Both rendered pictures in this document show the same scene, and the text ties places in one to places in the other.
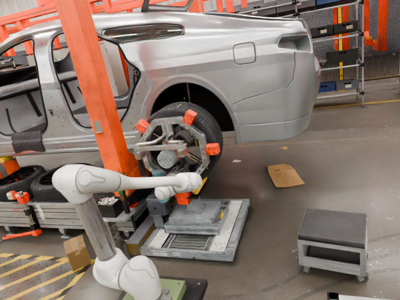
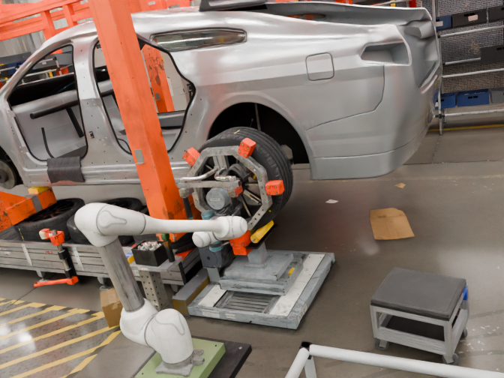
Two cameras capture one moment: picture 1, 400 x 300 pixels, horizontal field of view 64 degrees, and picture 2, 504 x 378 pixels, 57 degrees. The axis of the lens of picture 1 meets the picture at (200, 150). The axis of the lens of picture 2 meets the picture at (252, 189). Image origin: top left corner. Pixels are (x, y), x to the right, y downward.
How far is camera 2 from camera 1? 53 cm
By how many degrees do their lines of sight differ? 8
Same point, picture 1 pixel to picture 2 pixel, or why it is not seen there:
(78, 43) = (116, 57)
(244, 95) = (321, 119)
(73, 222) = not seen: hidden behind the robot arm
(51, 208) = (88, 252)
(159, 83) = (217, 101)
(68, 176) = (89, 216)
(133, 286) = (159, 341)
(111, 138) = (154, 171)
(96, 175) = (116, 216)
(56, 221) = (94, 268)
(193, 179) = (235, 224)
